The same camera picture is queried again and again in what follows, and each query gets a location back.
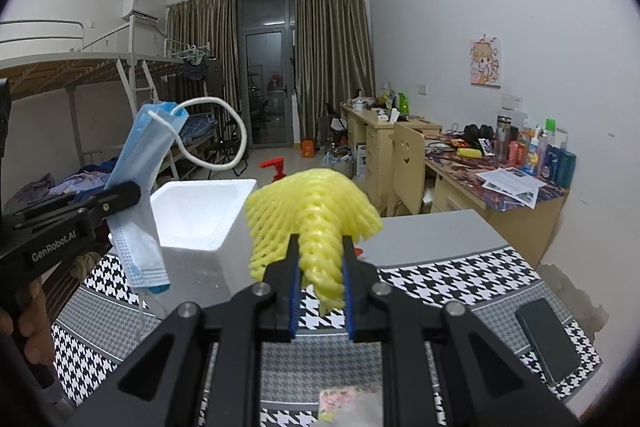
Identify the person's left hand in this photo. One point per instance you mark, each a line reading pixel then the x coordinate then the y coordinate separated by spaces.
pixel 35 332

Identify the wooden desk with printed mat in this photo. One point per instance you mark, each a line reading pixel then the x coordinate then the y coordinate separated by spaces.
pixel 505 227

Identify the black headphones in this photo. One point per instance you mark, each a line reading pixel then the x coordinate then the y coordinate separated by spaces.
pixel 477 136

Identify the black smartphone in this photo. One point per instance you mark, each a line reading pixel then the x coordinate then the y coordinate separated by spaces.
pixel 547 342

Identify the black folding chair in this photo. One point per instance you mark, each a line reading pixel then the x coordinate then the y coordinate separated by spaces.
pixel 225 147

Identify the yellow foam fruit net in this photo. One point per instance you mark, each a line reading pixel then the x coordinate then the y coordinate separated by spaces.
pixel 310 202

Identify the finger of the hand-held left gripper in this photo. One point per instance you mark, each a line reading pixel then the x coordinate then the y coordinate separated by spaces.
pixel 110 199

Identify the white bottle with red pump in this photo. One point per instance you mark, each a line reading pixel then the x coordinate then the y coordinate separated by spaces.
pixel 274 167

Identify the brown curtain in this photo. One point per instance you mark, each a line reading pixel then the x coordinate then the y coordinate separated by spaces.
pixel 205 57
pixel 335 57

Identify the printed paper sheets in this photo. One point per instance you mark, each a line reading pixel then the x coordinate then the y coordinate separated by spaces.
pixel 512 184

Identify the cartoon wall poster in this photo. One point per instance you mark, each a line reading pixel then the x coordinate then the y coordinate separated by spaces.
pixel 485 62

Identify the houndstooth table mat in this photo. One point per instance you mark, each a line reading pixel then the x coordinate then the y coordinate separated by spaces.
pixel 280 367

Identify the green bottle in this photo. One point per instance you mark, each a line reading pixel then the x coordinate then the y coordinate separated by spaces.
pixel 403 104

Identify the plain wooden desk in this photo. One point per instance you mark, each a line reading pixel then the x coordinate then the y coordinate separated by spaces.
pixel 365 132

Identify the blue face mask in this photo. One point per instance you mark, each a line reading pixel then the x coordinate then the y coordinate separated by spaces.
pixel 145 142

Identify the white foam box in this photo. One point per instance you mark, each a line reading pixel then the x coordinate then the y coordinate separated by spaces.
pixel 195 267

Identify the blue checked mattress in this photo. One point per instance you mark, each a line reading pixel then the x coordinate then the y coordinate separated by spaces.
pixel 195 127

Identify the dark tumbler bottle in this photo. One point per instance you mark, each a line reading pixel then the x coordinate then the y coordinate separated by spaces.
pixel 503 139

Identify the teal bottle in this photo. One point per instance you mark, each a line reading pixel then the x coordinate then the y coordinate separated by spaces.
pixel 566 167

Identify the metal bunk bed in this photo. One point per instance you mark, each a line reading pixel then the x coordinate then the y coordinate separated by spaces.
pixel 75 69

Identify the white wall socket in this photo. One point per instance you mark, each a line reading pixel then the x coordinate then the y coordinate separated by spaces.
pixel 511 101

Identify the orange floor container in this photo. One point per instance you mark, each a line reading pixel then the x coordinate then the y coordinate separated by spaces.
pixel 308 148

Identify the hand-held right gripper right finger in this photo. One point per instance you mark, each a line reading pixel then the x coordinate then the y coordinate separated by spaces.
pixel 350 302

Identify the glass balcony door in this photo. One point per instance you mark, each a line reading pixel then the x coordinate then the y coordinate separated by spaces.
pixel 265 82

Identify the wooden chair with smiley cutout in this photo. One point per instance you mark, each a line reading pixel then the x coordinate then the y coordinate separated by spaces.
pixel 407 167

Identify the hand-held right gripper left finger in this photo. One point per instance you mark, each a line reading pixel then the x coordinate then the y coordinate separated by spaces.
pixel 295 297

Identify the patterned blue quilt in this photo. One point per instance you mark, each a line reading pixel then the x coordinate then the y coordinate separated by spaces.
pixel 65 187

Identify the floral tissue packet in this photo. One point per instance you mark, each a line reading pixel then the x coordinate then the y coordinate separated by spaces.
pixel 340 402

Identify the white air conditioner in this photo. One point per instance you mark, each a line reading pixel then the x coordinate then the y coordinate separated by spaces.
pixel 140 9

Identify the yellow packet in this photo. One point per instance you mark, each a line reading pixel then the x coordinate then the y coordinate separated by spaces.
pixel 469 153

